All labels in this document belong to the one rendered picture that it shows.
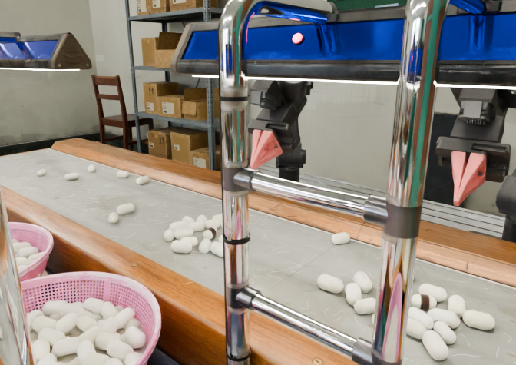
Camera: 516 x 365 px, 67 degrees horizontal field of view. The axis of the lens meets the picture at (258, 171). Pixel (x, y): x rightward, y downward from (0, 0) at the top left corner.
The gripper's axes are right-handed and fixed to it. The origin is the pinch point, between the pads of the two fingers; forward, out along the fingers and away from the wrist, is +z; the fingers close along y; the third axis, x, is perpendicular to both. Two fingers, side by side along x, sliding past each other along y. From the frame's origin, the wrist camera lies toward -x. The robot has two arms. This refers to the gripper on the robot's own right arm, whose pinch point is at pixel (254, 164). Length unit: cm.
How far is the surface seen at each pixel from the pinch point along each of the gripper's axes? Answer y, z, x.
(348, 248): 22.1, 8.1, 7.8
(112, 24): -385, -201, 97
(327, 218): 14.9, 2.7, 10.1
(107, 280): 1.4, 32.4, -15.7
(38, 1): -439, -173, 43
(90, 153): -74, 3, 11
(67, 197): -42.6, 21.9, -3.5
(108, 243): -8.4, 27.5, -11.9
